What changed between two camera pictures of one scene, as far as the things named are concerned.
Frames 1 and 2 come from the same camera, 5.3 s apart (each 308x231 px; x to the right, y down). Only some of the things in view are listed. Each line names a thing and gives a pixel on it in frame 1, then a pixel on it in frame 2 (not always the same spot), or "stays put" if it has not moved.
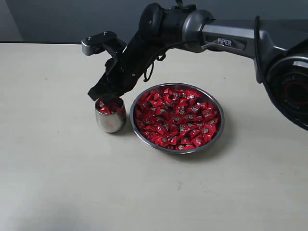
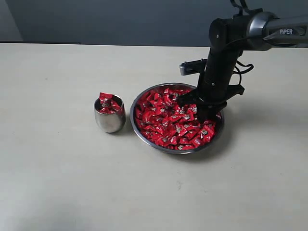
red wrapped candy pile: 177,119 stays put
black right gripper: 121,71 → 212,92
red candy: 108,109 stays put
